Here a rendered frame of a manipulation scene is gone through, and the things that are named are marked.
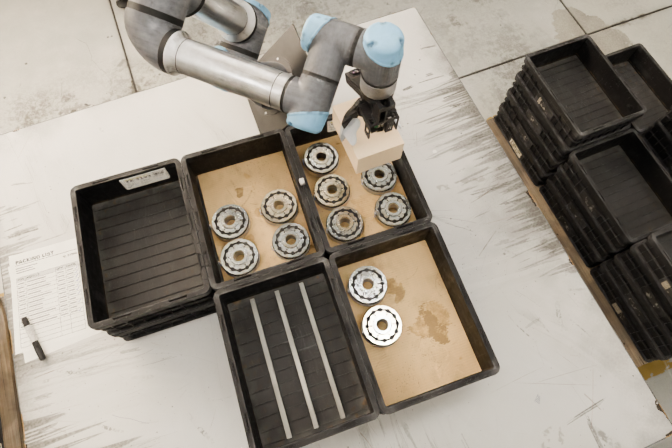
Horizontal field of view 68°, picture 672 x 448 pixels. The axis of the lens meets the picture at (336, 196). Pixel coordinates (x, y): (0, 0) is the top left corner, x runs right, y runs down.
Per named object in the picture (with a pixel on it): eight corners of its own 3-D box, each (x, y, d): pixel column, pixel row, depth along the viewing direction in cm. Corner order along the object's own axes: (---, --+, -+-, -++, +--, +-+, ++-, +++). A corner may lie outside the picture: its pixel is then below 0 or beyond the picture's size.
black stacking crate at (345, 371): (222, 302, 134) (212, 292, 124) (326, 268, 138) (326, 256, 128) (260, 460, 119) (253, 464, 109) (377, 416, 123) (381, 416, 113)
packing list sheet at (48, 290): (2, 259, 150) (1, 258, 150) (80, 232, 154) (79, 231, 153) (17, 366, 138) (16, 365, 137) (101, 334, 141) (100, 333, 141)
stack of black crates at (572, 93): (490, 118, 237) (523, 55, 196) (544, 98, 242) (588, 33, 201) (534, 189, 222) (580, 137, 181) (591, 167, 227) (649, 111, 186)
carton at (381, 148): (332, 122, 129) (332, 106, 123) (374, 108, 131) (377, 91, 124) (356, 174, 123) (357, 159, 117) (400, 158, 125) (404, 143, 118)
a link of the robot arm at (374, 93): (354, 64, 100) (391, 53, 102) (353, 78, 104) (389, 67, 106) (369, 94, 97) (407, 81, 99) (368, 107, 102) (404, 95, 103)
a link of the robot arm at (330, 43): (289, 64, 94) (343, 83, 93) (308, 5, 92) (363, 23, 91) (300, 69, 102) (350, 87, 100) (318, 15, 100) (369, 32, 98)
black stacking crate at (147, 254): (89, 205, 146) (70, 188, 135) (189, 176, 150) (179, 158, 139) (109, 337, 130) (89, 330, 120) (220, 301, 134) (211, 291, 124)
